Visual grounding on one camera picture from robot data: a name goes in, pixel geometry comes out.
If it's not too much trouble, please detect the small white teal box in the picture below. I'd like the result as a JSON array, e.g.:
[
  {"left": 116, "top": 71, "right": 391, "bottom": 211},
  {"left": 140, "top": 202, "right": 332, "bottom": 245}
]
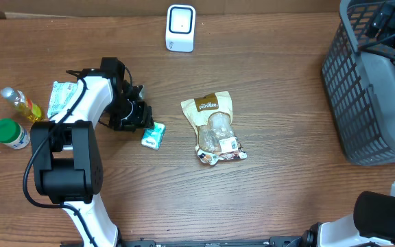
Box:
[{"left": 141, "top": 122, "right": 166, "bottom": 150}]

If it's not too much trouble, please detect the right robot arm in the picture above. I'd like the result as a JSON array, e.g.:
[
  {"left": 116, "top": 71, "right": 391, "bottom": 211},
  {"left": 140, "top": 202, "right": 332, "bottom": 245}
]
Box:
[{"left": 291, "top": 0, "right": 395, "bottom": 246}]

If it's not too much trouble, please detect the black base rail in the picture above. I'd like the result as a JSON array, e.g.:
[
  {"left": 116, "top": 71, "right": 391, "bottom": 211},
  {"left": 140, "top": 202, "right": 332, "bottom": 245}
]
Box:
[{"left": 60, "top": 235, "right": 308, "bottom": 247}]

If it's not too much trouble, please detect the white barcode scanner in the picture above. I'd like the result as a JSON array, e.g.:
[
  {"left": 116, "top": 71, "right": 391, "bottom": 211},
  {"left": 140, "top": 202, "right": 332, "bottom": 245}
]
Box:
[{"left": 165, "top": 4, "right": 196, "bottom": 53}]

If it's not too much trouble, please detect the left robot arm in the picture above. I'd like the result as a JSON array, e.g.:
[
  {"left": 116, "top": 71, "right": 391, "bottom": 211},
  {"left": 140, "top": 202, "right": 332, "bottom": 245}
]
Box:
[{"left": 23, "top": 57, "right": 154, "bottom": 246}]

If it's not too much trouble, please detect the green lid white jar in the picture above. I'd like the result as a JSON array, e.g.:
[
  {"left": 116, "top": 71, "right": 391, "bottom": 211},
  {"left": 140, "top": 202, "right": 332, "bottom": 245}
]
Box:
[{"left": 0, "top": 119, "right": 30, "bottom": 150}]

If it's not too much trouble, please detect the brown beige snack pouch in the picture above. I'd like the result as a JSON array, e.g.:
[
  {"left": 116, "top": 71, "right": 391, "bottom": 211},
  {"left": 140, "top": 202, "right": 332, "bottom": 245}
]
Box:
[{"left": 180, "top": 91, "right": 248, "bottom": 165}]

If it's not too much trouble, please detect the yellow liquid bottle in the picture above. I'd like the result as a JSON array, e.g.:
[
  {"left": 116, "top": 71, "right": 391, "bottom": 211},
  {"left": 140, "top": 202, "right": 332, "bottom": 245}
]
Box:
[{"left": 1, "top": 87, "right": 46, "bottom": 122}]

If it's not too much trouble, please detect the grey plastic basket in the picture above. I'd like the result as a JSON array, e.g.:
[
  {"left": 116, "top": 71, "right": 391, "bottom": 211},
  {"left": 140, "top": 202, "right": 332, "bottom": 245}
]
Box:
[{"left": 321, "top": 0, "right": 395, "bottom": 166}]

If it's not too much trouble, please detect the teal snack package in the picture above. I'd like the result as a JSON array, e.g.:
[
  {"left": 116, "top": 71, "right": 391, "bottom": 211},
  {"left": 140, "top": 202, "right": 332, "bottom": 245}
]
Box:
[{"left": 47, "top": 81, "right": 77, "bottom": 119}]

